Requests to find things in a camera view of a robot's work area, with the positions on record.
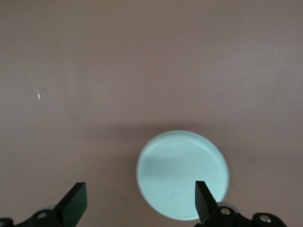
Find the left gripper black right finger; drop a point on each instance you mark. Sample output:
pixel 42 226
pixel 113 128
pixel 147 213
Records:
pixel 208 210

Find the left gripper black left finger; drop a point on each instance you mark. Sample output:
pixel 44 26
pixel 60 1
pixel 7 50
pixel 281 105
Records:
pixel 71 205

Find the pale green ceramic plate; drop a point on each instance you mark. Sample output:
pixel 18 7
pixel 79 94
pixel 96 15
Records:
pixel 175 175

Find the brown tape patch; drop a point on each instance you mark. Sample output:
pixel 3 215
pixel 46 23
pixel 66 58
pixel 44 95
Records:
pixel 39 94

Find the brown table cover mat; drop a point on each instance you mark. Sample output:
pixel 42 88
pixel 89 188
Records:
pixel 165 59

